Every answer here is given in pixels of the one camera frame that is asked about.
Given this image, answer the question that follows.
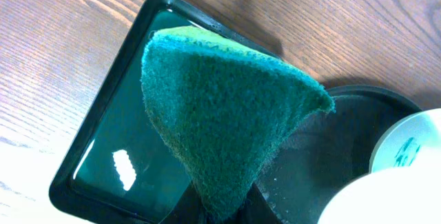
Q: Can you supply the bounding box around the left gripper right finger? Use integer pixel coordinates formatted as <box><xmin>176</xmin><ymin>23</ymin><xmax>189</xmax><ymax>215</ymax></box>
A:
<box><xmin>240</xmin><ymin>183</ymin><xmax>282</xmax><ymax>224</ymax></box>

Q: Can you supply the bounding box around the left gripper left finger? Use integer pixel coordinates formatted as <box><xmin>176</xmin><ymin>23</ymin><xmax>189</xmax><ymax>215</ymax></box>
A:
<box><xmin>161</xmin><ymin>183</ymin><xmax>207</xmax><ymax>224</ymax></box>

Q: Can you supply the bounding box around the green scrubbing sponge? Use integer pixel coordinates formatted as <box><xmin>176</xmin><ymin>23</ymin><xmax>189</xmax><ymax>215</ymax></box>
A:
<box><xmin>141</xmin><ymin>26</ymin><xmax>335</xmax><ymax>221</ymax></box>

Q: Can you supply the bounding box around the white plate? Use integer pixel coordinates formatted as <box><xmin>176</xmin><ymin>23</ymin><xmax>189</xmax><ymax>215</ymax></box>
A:
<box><xmin>318</xmin><ymin>167</ymin><xmax>440</xmax><ymax>224</ymax></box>

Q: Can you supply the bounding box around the mint green plate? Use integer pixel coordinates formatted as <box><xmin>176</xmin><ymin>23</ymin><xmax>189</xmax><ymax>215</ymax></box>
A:
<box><xmin>369</xmin><ymin>108</ymin><xmax>440</xmax><ymax>173</ymax></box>

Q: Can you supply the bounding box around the black round tray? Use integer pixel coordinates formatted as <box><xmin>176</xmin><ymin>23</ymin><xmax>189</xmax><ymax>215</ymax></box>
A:
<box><xmin>256</xmin><ymin>85</ymin><xmax>421</xmax><ymax>223</ymax></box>

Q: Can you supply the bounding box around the black rectangular tray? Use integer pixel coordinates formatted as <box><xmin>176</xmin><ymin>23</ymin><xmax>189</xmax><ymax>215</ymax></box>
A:
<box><xmin>49</xmin><ymin>0</ymin><xmax>266</xmax><ymax>223</ymax></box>

